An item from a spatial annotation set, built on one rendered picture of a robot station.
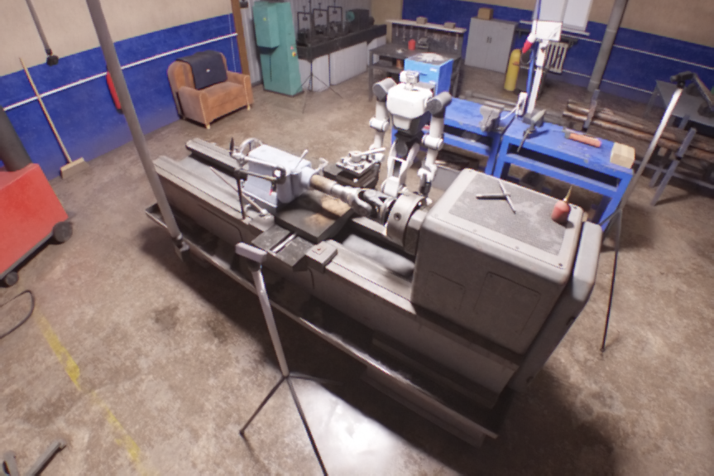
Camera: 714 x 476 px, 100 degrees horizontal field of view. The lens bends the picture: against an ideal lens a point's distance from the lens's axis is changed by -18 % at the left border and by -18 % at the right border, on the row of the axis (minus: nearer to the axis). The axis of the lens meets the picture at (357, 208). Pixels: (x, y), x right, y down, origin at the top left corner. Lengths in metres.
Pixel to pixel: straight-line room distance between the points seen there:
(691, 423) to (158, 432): 3.29
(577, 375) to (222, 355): 2.38
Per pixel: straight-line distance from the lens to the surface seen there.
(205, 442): 2.43
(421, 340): 1.86
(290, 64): 6.13
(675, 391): 3.16
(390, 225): 1.63
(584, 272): 1.43
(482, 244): 1.32
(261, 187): 2.16
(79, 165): 5.50
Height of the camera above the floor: 2.19
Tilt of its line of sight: 38 degrees down
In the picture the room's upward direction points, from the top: straight up
